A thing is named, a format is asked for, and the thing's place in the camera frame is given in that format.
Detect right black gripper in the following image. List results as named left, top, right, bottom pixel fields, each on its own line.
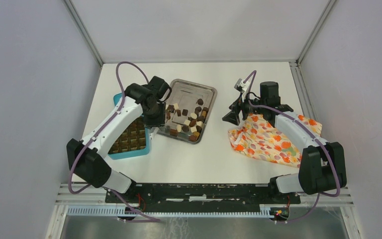
left=222, top=91, right=266, bottom=125

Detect metal serving tongs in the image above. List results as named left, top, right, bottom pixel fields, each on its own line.
left=149, top=127, right=159, bottom=140

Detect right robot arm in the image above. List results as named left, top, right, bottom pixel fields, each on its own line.
left=223, top=80, right=347, bottom=203

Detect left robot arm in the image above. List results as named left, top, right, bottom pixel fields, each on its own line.
left=67, top=76, right=171, bottom=203

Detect teal chocolate box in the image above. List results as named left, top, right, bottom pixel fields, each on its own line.
left=108, top=116, right=150, bottom=160

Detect pile of assorted chocolates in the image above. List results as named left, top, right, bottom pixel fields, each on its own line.
left=164, top=98, right=209, bottom=144

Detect floral cloth bag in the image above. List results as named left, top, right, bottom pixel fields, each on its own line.
left=228, top=112, right=323, bottom=169

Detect silver metal tray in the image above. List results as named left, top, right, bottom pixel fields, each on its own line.
left=158, top=79, right=217, bottom=143

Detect teal box lid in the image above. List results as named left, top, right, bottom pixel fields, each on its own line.
left=113, top=93, right=125, bottom=108

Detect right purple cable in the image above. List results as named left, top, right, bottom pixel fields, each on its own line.
left=242, top=70, right=342, bottom=225

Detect purple cable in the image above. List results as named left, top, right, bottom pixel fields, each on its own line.
left=68, top=61, right=161, bottom=223
left=242, top=70, right=342, bottom=225

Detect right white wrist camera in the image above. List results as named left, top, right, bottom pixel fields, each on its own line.
left=234, top=79, right=251, bottom=99

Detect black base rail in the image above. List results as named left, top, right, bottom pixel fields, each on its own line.
left=121, top=183, right=301, bottom=213

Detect white slotted cable duct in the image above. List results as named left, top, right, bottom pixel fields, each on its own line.
left=66, top=204, right=278, bottom=219

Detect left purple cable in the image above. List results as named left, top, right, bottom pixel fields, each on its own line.
left=68, top=61, right=161, bottom=223

